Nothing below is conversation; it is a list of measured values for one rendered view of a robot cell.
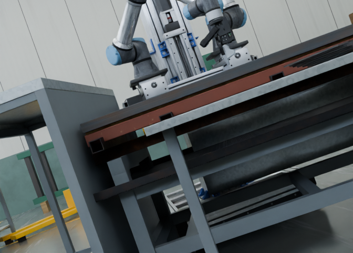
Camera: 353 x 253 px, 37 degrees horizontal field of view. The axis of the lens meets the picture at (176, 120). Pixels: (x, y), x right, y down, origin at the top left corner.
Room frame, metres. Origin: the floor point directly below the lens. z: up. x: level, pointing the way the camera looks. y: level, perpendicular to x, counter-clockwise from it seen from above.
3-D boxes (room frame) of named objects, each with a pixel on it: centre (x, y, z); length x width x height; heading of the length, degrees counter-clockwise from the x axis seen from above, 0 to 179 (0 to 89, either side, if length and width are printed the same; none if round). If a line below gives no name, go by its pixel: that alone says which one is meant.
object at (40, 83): (2.57, 0.65, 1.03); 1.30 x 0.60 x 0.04; 175
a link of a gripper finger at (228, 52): (2.42, -0.33, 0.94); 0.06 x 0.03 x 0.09; 75
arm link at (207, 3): (2.44, -0.33, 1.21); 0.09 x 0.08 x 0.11; 43
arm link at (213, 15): (2.44, -0.33, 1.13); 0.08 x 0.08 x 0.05
